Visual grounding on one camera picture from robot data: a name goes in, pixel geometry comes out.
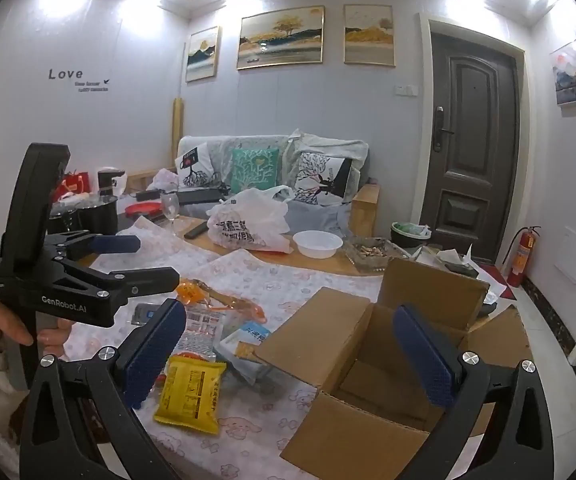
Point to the light switch plate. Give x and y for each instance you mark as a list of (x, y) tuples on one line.
[(407, 90)]

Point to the blue cracker packet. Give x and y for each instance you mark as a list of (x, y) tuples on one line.
[(238, 349)]

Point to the white plastic bowl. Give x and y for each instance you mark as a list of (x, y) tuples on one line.
[(317, 244)]

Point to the red doormat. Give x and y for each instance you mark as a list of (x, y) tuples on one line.
[(491, 276)]

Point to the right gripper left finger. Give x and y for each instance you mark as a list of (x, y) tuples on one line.
[(57, 442)]

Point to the black keyboard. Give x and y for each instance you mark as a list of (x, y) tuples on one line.
[(201, 196)]

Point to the yellow snack packet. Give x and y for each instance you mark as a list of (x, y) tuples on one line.
[(190, 394)]

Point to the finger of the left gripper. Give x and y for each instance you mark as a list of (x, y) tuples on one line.
[(79, 245), (117, 286)]

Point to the grey sofa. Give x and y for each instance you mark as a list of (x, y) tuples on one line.
[(300, 216)]

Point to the left mountain painting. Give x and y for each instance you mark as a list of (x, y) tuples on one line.
[(202, 54)]

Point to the wooden rolled mat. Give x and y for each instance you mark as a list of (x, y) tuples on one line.
[(177, 128)]

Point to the dark brown door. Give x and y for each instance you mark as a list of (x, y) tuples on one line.
[(474, 147)]

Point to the wooden side table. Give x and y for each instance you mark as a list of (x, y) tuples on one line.
[(364, 208)]

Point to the wine glass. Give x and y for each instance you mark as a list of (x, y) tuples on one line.
[(170, 208)]

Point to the red fire extinguisher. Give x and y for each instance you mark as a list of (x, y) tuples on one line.
[(519, 253)]

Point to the black trash bin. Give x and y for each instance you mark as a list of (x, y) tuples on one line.
[(409, 234)]

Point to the red gift bag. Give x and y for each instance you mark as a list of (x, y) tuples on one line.
[(76, 183)]

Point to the wide landscape painting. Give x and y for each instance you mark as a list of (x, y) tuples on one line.
[(284, 37)]

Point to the open cardboard box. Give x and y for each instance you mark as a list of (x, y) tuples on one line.
[(370, 415)]

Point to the white black red cushion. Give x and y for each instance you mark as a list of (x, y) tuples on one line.
[(195, 170)]

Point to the teal patterned cushion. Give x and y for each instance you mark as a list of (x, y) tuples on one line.
[(256, 168)]

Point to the white black mug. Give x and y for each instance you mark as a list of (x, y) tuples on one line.
[(111, 181)]

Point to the orange chicken leg packet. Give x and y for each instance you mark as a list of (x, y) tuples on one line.
[(191, 291)]

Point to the white printed plastic bag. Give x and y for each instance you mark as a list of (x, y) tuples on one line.
[(253, 220)]

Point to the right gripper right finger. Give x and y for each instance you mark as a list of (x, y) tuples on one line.
[(518, 441)]

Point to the right gold landscape painting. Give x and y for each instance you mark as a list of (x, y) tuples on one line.
[(369, 35)]

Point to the white wall panel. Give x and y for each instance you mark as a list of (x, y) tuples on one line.
[(565, 260)]

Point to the open box on floor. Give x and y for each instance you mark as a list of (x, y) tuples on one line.
[(451, 260)]

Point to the glass tray with shells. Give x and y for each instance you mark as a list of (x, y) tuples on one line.
[(372, 254)]

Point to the black remote control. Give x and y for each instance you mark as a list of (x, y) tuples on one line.
[(196, 231)]

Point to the black cooking pot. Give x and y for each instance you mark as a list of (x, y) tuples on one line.
[(94, 213)]

